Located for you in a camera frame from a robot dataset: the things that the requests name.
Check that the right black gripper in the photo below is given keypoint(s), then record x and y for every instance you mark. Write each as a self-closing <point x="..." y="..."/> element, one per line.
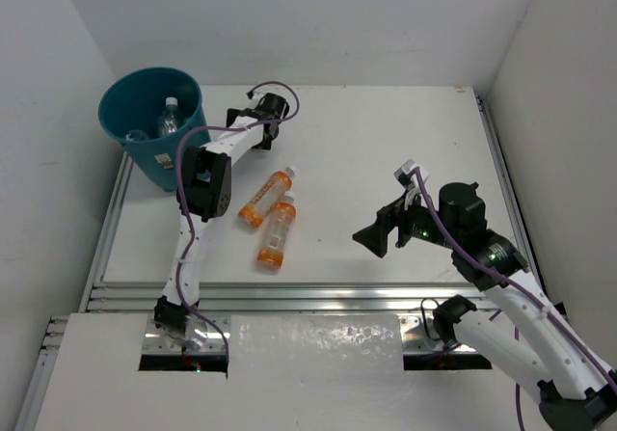
<point x="375" y="235"/>

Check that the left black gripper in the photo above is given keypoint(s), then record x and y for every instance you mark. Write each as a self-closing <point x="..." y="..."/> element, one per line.
<point x="236" y="116"/>

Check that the clear crushed bottle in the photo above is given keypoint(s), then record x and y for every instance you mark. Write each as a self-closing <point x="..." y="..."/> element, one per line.
<point x="170" y="120"/>

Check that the orange juice bottle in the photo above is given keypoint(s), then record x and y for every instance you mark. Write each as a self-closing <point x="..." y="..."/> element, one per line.
<point x="272" y="246"/>
<point x="254" y="212"/>

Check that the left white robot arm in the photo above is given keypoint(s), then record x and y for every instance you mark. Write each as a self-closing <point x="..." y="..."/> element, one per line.
<point x="204" y="194"/>

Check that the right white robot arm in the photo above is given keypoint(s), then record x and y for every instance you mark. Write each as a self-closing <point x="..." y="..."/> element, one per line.
<point x="573" y="388"/>

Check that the teal plastic bin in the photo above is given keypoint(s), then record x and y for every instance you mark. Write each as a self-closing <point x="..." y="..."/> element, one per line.
<point x="136" y="101"/>

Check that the white front cover panel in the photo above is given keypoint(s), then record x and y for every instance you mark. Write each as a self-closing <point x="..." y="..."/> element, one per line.
<point x="285" y="373"/>

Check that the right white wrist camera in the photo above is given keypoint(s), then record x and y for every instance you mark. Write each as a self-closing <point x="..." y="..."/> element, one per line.
<point x="408" y="175"/>

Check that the aluminium rail frame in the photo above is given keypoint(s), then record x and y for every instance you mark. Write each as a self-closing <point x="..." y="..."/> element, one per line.
<point x="346" y="143"/>

